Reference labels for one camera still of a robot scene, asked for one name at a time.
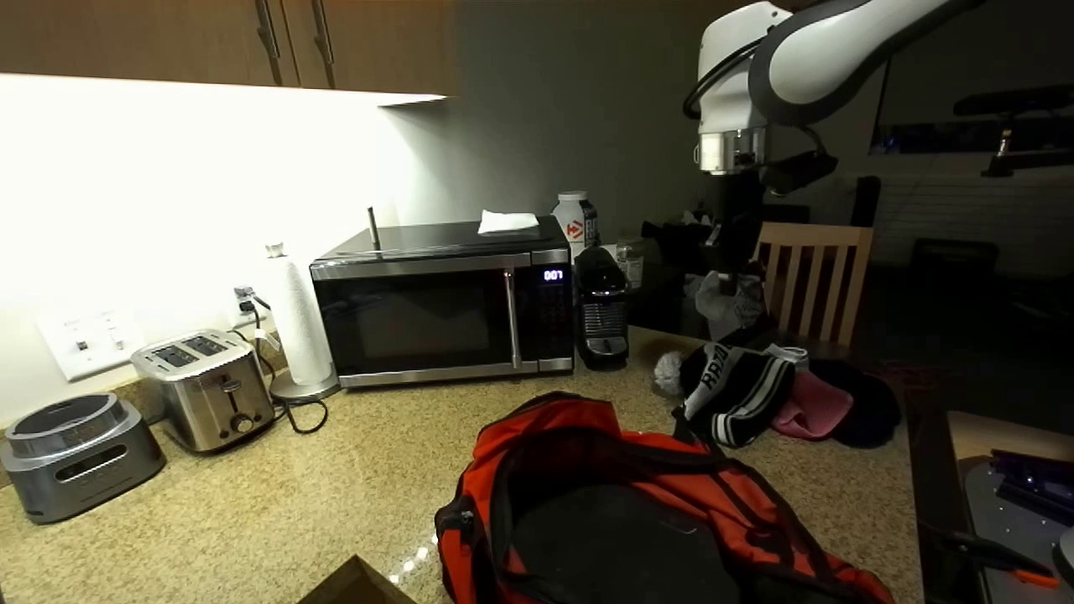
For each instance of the black fabric hat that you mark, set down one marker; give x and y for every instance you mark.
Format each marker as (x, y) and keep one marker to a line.
(867, 404)

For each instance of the grey perforated mounting plate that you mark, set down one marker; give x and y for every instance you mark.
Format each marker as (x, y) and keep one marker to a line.
(1009, 537)

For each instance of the silver two-slot toaster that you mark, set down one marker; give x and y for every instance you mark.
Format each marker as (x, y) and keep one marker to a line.
(205, 391)

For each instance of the wall outlet with plug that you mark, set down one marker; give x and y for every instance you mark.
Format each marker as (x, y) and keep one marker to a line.
(251, 306)

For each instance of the light wooden table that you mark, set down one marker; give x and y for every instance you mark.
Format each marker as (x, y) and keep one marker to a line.
(1009, 437)

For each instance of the black coffee maker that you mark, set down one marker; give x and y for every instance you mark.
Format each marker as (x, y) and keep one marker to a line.
(604, 306)

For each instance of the black steel microwave oven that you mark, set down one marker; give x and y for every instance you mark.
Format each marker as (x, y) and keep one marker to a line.
(437, 321)

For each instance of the black white lettered beanie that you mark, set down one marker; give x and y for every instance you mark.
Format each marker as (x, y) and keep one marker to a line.
(738, 388)

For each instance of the grey round countertop appliance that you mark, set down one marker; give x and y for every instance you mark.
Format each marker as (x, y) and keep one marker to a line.
(77, 455)

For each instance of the white paper sheet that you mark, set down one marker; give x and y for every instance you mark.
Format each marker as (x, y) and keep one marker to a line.
(508, 221)

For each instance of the pink cloth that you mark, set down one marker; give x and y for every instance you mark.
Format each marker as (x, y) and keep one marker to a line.
(810, 406)

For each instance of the white paper towel roll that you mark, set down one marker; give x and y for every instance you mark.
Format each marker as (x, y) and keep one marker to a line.
(299, 322)

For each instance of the white bottle red label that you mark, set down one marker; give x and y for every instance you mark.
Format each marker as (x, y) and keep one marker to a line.
(576, 218)

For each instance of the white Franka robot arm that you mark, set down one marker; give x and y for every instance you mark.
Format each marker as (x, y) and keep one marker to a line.
(826, 53)

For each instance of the red black duffel bag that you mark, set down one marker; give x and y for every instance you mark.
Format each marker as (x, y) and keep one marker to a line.
(774, 524)

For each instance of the white wall switch plate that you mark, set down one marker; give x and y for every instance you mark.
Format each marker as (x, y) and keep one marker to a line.
(90, 342)

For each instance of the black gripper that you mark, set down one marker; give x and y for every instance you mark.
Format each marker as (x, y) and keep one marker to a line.
(734, 212)

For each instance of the brown wooden upper cabinets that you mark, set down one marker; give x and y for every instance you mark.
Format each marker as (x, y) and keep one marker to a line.
(168, 37)

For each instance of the wooden slatted chair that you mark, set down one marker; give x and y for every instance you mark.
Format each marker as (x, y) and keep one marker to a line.
(822, 288)

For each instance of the thin grey upright stick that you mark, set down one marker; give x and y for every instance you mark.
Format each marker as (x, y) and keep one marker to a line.
(374, 229)

